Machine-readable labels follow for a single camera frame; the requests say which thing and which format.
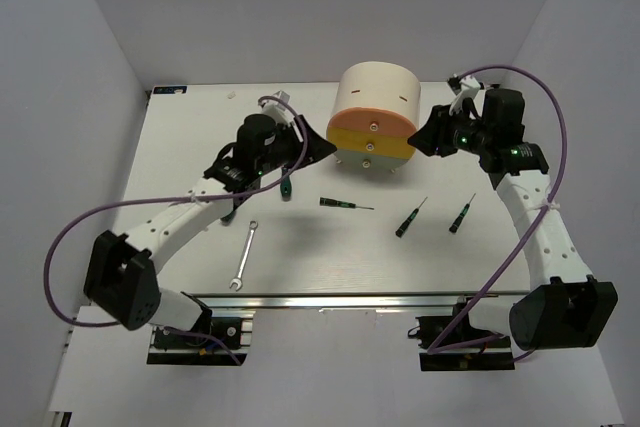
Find large green handled screwdriver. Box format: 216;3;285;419
279;167;292;202
220;211;236;225

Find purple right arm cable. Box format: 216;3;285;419
427;64;569;364

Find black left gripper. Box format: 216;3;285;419
256;114;337;176

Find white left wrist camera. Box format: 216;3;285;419
259;90;293;124

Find small black green screwdriver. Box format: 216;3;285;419
319;197;373;210
449;192;477;234
395;196;428;238

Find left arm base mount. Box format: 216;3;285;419
146;309;254;367

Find orange top drawer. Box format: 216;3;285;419
326;107;419;138

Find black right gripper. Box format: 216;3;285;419
407;101;492;158

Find silver combination wrench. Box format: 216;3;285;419
229;220;259;292

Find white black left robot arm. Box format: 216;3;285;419
83;114;336;346

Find cream round drawer cabinet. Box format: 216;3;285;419
325;61;422;172

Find blue label sticker left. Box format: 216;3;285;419
152;86;187;95

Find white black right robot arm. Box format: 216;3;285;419
408;89;618;351

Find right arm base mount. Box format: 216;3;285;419
407;315;515;372

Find grey bottom drawer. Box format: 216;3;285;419
334;149;408;171

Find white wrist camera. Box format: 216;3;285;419
259;90;293;124
446;75;486;116

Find aluminium table edge rail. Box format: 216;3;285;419
192;290;532;312

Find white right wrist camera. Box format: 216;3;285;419
446;75;486;116

